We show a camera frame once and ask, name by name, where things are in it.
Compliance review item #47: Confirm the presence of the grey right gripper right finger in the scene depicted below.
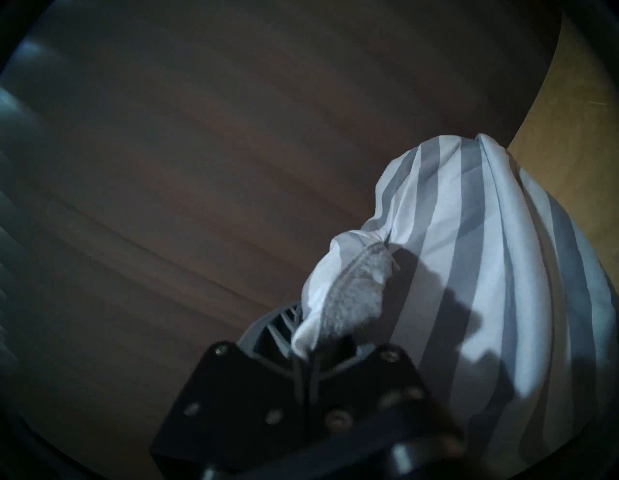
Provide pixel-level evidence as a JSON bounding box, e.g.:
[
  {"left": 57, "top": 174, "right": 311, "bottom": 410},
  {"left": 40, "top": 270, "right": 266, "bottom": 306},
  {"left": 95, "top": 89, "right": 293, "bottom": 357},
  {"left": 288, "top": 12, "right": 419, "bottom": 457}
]
[{"left": 309, "top": 338, "right": 376, "bottom": 403}]

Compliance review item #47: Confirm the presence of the brown pleated curtain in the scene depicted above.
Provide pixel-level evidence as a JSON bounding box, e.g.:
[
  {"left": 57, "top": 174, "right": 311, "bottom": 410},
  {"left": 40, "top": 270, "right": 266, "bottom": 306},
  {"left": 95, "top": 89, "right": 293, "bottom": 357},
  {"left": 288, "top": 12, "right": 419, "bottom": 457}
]
[{"left": 0, "top": 0, "right": 564, "bottom": 460}]

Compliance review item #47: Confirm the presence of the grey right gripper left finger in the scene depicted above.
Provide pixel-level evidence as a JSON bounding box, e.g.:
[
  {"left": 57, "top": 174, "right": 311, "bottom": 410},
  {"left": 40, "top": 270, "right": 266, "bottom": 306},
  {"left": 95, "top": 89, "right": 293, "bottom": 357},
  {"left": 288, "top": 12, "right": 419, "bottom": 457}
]
[{"left": 239, "top": 302, "right": 307, "bottom": 403}]

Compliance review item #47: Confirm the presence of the grey white striped shirt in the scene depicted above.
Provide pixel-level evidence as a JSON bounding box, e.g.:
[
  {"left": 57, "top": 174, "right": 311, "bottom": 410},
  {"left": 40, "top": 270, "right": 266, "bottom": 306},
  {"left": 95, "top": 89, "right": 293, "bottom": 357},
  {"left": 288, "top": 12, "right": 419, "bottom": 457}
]
[{"left": 290, "top": 134, "right": 619, "bottom": 477}]

